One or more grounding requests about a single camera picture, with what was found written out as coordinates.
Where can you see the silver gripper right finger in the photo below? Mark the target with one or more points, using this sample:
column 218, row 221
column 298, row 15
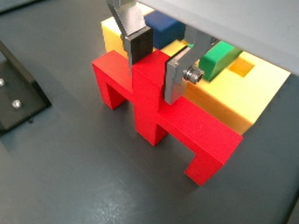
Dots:
column 180, row 68

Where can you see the yellow base board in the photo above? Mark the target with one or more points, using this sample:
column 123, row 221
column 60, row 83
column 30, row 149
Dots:
column 236, row 96

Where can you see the blue rectangular block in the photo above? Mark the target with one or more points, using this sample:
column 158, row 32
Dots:
column 167, row 29

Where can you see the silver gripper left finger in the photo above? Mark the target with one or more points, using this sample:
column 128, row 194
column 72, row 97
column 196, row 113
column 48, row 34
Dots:
column 136, row 34

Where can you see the green rectangular block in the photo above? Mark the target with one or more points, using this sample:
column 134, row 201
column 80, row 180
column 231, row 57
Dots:
column 216, row 59

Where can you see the red E-shaped block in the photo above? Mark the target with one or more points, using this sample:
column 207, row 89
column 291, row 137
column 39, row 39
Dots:
column 139, row 84

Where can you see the black angle bracket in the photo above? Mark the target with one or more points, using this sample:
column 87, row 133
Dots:
column 22, row 97

